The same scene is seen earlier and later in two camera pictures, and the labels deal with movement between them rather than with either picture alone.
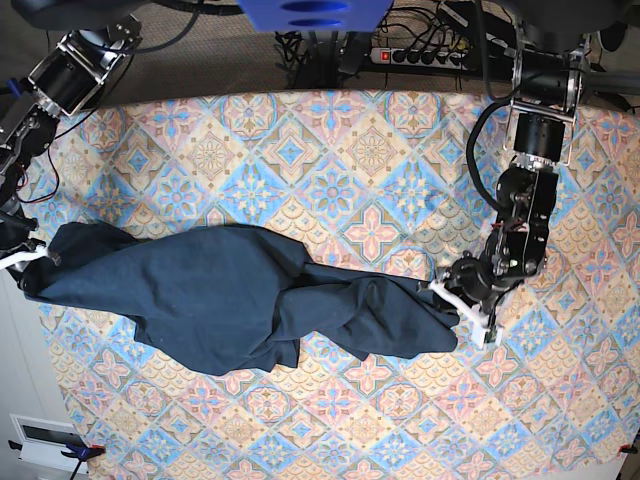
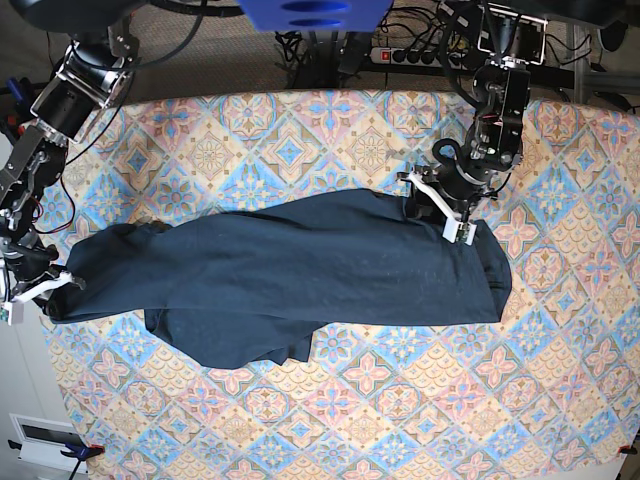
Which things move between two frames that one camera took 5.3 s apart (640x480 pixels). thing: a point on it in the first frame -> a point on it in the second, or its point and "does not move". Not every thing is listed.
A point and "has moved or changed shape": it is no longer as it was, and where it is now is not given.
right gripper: (475, 278) -> (461, 192)
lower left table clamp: (78, 449) does not move
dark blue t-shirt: (216, 298) has moved or changed shape
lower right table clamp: (627, 449) does not move
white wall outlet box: (44, 440) does not move
